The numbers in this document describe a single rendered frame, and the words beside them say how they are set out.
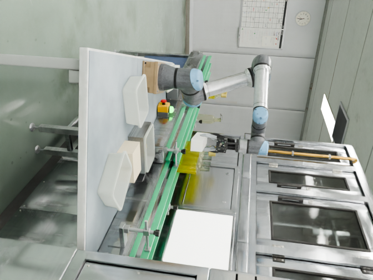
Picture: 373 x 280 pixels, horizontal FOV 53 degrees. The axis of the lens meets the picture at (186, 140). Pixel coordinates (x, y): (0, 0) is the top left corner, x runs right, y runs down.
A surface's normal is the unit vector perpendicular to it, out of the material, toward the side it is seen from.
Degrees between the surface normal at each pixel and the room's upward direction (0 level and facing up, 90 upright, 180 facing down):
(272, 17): 90
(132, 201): 90
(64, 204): 90
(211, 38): 90
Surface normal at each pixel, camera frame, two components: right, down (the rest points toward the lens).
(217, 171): 0.01, -0.86
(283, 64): -0.17, 0.50
